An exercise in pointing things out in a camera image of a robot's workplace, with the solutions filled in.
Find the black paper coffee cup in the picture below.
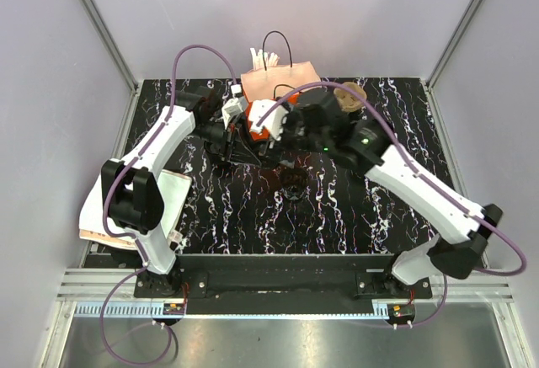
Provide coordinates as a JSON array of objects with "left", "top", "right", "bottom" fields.
[{"left": 280, "top": 168, "right": 308, "bottom": 201}]

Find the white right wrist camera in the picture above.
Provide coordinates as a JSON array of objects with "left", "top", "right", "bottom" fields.
[{"left": 248, "top": 99, "right": 289, "bottom": 141}]

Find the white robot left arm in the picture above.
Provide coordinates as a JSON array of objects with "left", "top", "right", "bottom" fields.
[{"left": 88, "top": 91, "right": 212, "bottom": 297}]

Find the orange paper bag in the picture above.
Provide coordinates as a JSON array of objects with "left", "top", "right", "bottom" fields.
[{"left": 239, "top": 30, "right": 321, "bottom": 141}]

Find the grey slotted cable duct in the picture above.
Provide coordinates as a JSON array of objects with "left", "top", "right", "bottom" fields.
[{"left": 74, "top": 300, "right": 418, "bottom": 319}]

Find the brown cardboard cup carrier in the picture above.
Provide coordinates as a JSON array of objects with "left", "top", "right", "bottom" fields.
[{"left": 334, "top": 82, "right": 367, "bottom": 113}]

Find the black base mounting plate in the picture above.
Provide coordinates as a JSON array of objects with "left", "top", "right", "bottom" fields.
[{"left": 134, "top": 254, "right": 432, "bottom": 307}]

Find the white napkin stack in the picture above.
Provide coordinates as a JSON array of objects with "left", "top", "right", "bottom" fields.
[{"left": 78, "top": 170, "right": 192, "bottom": 251}]

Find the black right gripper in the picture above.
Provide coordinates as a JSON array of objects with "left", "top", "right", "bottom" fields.
[{"left": 259, "top": 97, "right": 331, "bottom": 168}]

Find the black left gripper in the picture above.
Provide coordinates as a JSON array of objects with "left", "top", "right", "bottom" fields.
[{"left": 190, "top": 114, "right": 264, "bottom": 167}]

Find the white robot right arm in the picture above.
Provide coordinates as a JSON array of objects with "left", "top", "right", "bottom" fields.
[{"left": 248, "top": 83, "right": 503, "bottom": 298}]

